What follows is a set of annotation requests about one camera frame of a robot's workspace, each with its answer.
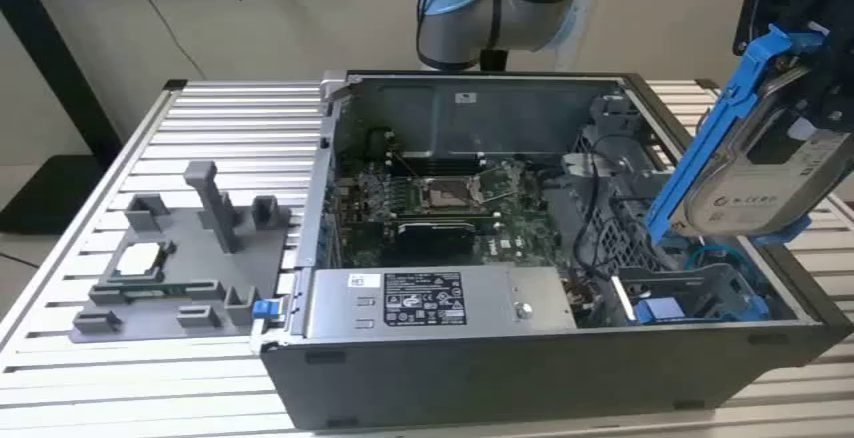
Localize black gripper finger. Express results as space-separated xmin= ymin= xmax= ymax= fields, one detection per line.
xmin=732 ymin=0 xmax=782 ymax=57
xmin=794 ymin=20 xmax=854 ymax=135

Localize hard disk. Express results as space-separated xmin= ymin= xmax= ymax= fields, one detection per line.
xmin=646 ymin=22 xmax=854 ymax=250

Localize grey perforated drive cage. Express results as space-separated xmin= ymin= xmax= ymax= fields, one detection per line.
xmin=566 ymin=92 xmax=688 ymax=284

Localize metal socket cover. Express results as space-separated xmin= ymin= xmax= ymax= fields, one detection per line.
xmin=476 ymin=164 xmax=530 ymax=204

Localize green motherboard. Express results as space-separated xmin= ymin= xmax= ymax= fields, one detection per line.
xmin=325 ymin=155 xmax=576 ymax=269

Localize black RAM slots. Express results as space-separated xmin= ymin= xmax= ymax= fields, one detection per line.
xmin=387 ymin=150 xmax=487 ymax=177

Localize CPU socket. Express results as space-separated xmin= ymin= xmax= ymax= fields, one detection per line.
xmin=416 ymin=175 xmax=483 ymax=212

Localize thin locking lever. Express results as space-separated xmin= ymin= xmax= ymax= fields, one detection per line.
xmin=392 ymin=150 xmax=423 ymax=180

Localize silver power supply unit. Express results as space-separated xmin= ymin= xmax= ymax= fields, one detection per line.
xmin=303 ymin=265 xmax=579 ymax=337

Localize black graphics card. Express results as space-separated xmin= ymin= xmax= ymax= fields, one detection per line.
xmin=395 ymin=219 xmax=479 ymax=265

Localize black open PC case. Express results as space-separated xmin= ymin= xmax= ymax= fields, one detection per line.
xmin=249 ymin=68 xmax=854 ymax=432

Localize grey parts rack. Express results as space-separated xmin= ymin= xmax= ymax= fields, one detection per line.
xmin=69 ymin=160 xmax=292 ymax=344

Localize green RAM stick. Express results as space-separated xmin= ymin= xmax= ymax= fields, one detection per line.
xmin=123 ymin=281 xmax=203 ymax=300

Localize silver CPU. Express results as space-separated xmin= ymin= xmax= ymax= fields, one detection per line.
xmin=111 ymin=241 xmax=169 ymax=278

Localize black stand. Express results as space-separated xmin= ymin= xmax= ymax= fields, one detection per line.
xmin=0 ymin=0 xmax=125 ymax=235

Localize light blue wire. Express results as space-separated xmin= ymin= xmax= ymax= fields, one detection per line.
xmin=684 ymin=243 xmax=743 ymax=282

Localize long black wire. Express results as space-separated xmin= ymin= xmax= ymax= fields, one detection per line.
xmin=571 ymin=133 xmax=632 ymax=279

